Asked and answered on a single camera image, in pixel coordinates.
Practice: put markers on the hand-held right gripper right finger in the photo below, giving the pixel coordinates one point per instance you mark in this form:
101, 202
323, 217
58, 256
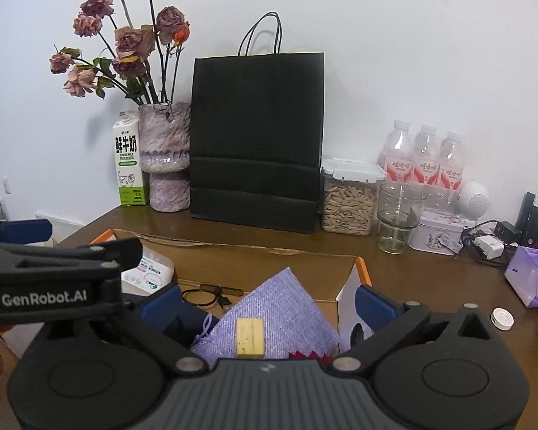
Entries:
374, 307

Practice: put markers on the red zigzag cloth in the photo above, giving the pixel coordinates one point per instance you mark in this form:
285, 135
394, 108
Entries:
305, 356

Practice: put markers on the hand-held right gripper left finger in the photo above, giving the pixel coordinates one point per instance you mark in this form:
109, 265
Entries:
161, 305

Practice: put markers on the wooden desktop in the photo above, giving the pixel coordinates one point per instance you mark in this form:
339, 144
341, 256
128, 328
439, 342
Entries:
430, 286

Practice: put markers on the purple tissue pack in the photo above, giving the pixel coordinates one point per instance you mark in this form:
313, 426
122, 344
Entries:
529, 275

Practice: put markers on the purple ceramic vase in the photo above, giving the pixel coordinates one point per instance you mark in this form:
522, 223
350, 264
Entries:
166, 152

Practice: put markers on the pale printed tin box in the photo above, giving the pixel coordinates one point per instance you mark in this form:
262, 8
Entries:
432, 237

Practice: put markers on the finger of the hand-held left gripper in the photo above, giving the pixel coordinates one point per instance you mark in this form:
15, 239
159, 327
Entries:
121, 251
22, 232

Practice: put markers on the clear container of seeds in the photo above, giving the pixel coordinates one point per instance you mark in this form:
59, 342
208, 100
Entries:
347, 210

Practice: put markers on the dried rose bouquet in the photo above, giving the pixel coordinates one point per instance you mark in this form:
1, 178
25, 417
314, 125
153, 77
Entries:
132, 42

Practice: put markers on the water bottle red label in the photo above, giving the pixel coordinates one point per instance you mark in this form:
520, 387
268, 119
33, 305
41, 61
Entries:
427, 168
397, 165
453, 172

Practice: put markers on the small white wall switch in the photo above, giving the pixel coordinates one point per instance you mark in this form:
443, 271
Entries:
6, 185

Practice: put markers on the black paper bag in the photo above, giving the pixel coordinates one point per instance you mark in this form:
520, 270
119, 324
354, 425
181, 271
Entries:
255, 143

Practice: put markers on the black power adapter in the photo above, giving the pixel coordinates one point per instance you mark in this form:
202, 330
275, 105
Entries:
506, 229

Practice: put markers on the purple woven pouch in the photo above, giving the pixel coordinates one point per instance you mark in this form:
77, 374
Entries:
287, 304

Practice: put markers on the white wet wipes pack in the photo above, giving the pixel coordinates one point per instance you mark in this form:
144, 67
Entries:
148, 273

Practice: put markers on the white charger plug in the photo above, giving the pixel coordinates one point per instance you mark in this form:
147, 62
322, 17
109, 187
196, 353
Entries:
488, 247

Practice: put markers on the white round speaker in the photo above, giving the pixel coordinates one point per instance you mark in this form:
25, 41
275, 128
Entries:
473, 199

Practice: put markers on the cardboard box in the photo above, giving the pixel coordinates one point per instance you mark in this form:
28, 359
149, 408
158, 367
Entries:
260, 262

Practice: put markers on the yellow wooden block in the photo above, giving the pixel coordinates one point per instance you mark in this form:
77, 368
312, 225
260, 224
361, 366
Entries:
250, 338

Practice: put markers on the small white round disc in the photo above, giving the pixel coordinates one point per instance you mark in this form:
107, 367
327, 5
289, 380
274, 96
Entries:
502, 319

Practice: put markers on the white green milk carton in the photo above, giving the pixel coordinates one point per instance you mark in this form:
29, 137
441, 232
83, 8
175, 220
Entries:
128, 165

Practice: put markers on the clear glass cup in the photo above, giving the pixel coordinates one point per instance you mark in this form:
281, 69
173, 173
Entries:
392, 235

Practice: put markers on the black upright device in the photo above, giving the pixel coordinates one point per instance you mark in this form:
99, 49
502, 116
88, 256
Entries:
531, 217

